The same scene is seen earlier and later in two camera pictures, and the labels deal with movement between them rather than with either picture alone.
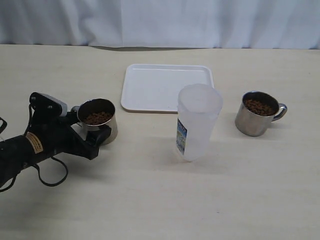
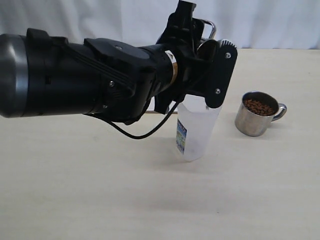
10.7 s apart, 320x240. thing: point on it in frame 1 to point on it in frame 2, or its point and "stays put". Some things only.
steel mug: (95, 113) to (213, 31)
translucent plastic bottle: (199, 105) stays put
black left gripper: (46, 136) to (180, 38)
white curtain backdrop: (159, 25) stays put
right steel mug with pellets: (256, 112) stays put
